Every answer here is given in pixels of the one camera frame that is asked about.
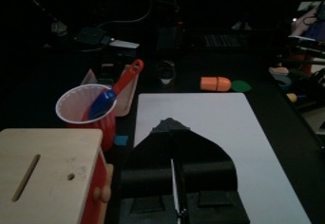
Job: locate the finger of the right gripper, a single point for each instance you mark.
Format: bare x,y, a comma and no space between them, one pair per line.
107,74
118,74

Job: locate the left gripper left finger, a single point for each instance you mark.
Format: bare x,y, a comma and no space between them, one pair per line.
147,177

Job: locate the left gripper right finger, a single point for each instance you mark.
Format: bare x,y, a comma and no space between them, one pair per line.
207,177

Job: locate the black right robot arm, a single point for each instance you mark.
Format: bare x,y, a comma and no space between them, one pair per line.
169,36

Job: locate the wooden plate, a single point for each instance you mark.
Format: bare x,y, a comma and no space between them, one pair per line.
127,102

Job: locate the white cutting board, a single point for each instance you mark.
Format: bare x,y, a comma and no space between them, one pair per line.
219,123

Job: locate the person's hand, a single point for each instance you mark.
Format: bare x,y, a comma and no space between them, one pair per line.
302,22

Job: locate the red plastic utensil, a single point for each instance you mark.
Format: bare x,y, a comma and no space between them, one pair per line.
127,77

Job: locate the blue plastic utensil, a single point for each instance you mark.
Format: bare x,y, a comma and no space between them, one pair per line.
102,104

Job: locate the small metal cup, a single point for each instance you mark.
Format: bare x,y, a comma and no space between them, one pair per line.
166,76

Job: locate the red plastic cup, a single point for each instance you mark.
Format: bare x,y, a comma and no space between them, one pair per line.
72,106

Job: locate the small blue square piece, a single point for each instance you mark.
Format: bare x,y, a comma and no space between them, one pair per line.
120,140

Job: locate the wooden box with red drawer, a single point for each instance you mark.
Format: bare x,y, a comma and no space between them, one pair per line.
51,171

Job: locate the black keyboard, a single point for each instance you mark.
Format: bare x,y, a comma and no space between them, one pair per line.
223,41

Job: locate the green toy carrot top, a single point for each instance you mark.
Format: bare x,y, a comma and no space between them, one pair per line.
241,86

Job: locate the yellow toy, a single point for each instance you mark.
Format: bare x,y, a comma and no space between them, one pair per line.
293,97

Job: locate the pink and teal toy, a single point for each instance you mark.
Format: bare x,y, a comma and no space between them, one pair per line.
280,76

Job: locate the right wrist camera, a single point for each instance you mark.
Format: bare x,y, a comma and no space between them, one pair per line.
91,36

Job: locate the small metal frame clamp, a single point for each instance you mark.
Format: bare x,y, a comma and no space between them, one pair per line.
59,28

